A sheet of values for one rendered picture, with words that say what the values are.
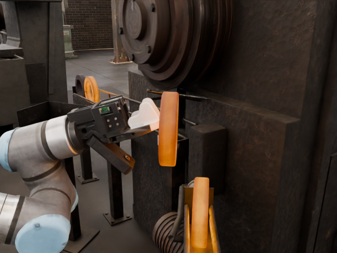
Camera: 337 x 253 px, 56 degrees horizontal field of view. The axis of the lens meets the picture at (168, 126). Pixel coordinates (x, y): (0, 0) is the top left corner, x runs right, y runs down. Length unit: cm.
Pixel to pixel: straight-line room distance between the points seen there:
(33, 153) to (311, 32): 69
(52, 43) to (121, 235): 265
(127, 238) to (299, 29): 136
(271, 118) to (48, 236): 61
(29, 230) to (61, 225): 5
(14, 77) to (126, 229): 205
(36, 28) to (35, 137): 326
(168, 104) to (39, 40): 339
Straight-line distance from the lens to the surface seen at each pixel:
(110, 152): 68
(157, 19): 96
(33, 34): 391
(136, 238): 181
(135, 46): 112
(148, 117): 64
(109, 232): 187
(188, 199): 83
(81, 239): 184
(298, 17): 89
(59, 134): 68
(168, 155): 61
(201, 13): 93
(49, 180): 75
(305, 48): 88
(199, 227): 68
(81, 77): 213
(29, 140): 71
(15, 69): 339
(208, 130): 97
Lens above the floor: 113
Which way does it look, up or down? 19 degrees down
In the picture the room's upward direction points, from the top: straight up
